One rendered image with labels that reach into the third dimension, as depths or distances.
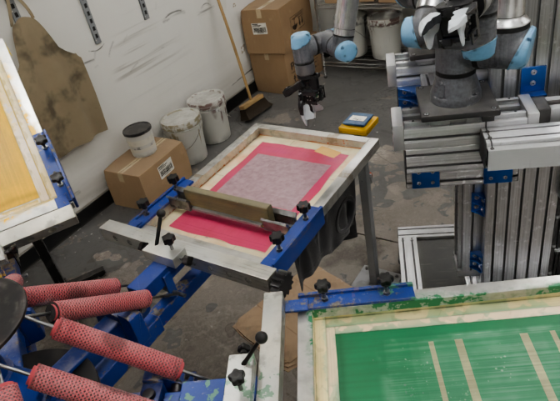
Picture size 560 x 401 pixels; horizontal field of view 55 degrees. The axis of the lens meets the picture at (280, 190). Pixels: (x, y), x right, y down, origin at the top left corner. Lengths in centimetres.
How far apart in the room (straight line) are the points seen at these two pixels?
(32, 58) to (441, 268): 260
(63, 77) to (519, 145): 281
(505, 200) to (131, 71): 285
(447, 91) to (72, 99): 261
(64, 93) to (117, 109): 50
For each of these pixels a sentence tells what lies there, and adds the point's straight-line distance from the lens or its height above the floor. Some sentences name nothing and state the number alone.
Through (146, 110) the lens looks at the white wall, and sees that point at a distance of 426.
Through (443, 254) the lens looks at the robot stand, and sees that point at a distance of 274.
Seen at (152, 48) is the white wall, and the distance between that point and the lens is 428.
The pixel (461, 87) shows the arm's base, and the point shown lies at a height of 132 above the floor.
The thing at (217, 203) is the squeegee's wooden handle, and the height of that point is 103.
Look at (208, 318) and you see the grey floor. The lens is 291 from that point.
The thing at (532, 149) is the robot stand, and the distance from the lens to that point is 168.
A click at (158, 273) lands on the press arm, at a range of 160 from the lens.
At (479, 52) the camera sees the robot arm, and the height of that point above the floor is 153.
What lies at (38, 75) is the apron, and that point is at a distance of 364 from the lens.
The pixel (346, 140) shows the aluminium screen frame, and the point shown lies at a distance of 213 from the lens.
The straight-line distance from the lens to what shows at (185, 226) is 190.
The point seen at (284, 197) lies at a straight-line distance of 191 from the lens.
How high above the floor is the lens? 202
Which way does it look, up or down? 33 degrees down
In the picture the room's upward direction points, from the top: 12 degrees counter-clockwise
